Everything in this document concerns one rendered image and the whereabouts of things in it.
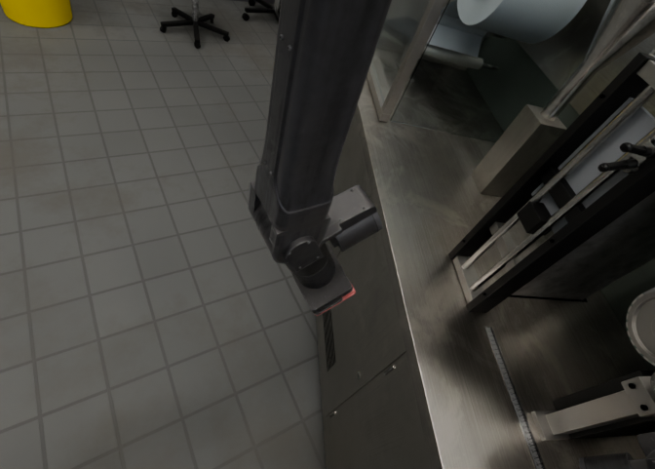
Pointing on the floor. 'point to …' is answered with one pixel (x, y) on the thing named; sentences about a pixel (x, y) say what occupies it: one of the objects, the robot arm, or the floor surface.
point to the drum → (36, 1)
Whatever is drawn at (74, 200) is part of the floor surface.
